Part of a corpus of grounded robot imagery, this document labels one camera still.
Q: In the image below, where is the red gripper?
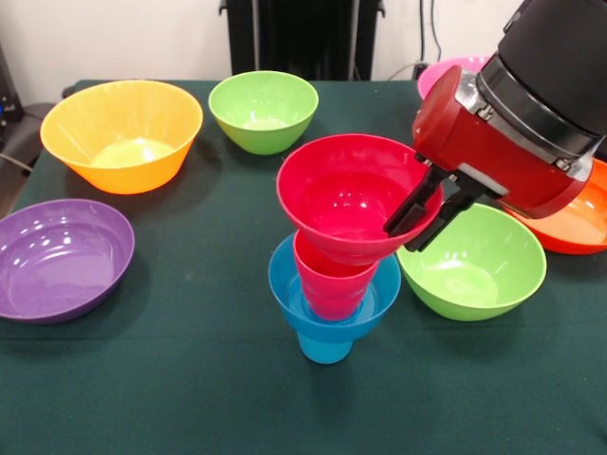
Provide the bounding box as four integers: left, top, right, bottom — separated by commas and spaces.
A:
382, 64, 595, 253

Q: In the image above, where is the red bowl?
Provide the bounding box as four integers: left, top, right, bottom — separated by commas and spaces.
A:
275, 133, 446, 266

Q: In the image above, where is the red cup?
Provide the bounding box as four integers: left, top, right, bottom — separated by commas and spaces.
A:
292, 230, 381, 323

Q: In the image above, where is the pink bowl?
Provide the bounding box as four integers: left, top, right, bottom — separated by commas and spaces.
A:
416, 56, 492, 100

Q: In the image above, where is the blue bowl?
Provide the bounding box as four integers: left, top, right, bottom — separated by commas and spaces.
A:
267, 232, 403, 343

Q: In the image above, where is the blue cup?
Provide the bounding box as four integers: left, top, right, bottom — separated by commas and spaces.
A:
296, 331, 356, 366

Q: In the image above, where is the purple bowl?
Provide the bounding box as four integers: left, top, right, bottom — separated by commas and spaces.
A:
0, 197, 137, 325

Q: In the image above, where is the green bowl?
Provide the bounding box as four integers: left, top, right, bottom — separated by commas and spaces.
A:
395, 202, 548, 322
208, 70, 320, 156

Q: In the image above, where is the orange bowl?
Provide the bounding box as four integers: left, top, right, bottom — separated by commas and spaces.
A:
505, 158, 607, 256

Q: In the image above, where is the dark green tablecloth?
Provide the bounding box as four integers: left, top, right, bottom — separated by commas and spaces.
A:
0, 79, 607, 455

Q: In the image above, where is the yellow bowl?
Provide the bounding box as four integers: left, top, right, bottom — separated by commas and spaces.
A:
39, 79, 205, 195

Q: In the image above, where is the black office chair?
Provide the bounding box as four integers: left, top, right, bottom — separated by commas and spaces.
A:
0, 101, 58, 172

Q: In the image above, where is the black computer box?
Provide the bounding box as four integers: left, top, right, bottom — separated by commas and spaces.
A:
0, 45, 25, 127

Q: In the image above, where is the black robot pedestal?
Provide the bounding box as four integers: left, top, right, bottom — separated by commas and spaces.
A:
218, 0, 386, 82

